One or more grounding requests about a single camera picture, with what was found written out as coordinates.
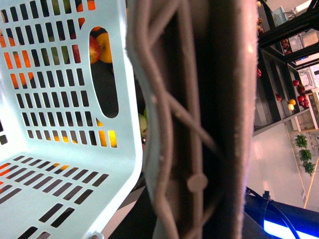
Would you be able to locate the yellow orange apple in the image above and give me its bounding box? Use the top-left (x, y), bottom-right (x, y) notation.
top-left (96, 32), bottom-right (113, 64)

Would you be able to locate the red yellow apple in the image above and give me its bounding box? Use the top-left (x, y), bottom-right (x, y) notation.
top-left (89, 35), bottom-right (101, 64)

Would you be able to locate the mint green plastic basket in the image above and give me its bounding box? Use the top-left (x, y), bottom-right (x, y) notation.
top-left (0, 0), bottom-right (143, 239)

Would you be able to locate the grey-brown basket handle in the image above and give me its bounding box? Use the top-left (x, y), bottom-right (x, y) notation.
top-left (127, 0), bottom-right (258, 239)

